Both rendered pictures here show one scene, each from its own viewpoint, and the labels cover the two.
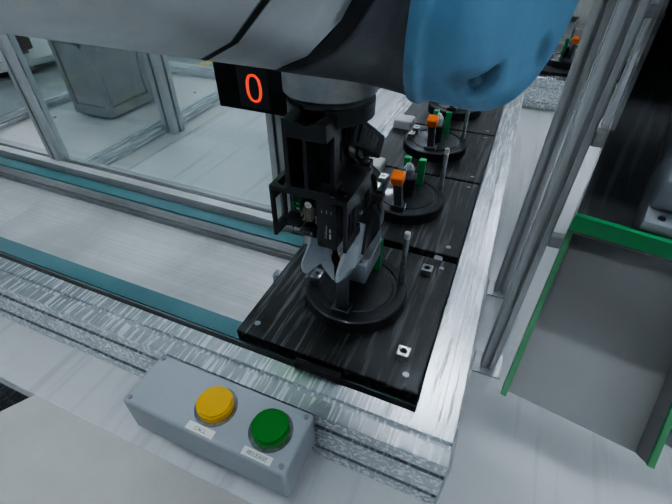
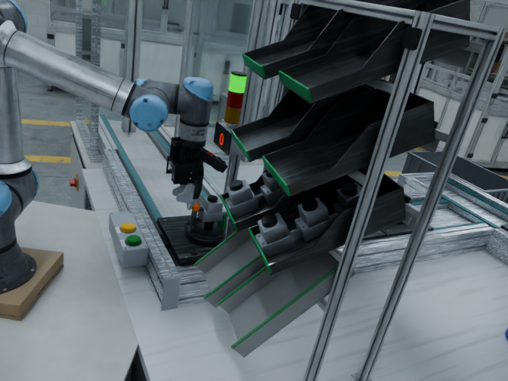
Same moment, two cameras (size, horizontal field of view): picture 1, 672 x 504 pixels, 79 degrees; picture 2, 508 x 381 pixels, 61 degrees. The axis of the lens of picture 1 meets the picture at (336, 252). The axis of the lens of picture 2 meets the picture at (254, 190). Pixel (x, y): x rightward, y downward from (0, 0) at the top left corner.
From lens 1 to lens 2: 0.92 m
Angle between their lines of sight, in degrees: 34
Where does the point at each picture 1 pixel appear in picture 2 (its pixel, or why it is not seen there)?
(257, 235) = not seen: hidden behind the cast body
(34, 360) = (104, 203)
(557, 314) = (236, 254)
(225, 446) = (119, 236)
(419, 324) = not seen: hidden behind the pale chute
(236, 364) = (147, 227)
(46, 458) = (82, 226)
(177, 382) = (126, 218)
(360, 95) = (190, 138)
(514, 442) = (212, 323)
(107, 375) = not seen: hidden behind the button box
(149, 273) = (159, 196)
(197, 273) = (174, 205)
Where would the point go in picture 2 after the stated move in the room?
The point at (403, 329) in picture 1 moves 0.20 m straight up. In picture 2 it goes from (205, 249) to (215, 186)
